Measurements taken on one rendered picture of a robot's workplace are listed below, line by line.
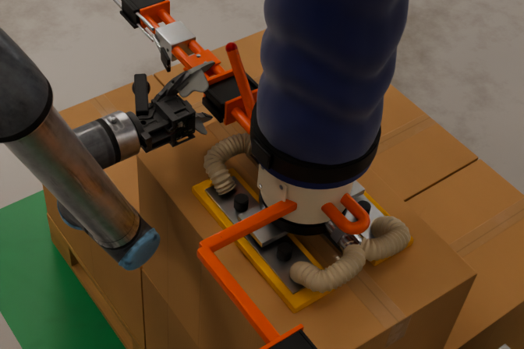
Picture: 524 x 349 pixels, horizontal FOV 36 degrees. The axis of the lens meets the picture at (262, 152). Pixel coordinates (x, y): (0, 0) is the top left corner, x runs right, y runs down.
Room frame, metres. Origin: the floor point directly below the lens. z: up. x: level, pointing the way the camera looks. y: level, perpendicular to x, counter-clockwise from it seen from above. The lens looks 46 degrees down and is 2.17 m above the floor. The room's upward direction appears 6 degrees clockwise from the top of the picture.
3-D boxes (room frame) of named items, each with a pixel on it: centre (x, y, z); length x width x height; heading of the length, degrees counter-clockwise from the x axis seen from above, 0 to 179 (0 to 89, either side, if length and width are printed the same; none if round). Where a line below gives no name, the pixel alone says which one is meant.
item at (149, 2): (1.48, 0.29, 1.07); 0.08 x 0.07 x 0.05; 40
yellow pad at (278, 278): (0.95, -0.02, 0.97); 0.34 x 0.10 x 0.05; 40
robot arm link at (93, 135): (1.00, 0.33, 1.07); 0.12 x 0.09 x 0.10; 131
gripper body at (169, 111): (1.11, 0.20, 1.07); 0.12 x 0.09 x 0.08; 131
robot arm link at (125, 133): (1.06, 0.27, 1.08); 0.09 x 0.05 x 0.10; 41
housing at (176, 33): (1.37, 0.21, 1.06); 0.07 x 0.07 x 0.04; 40
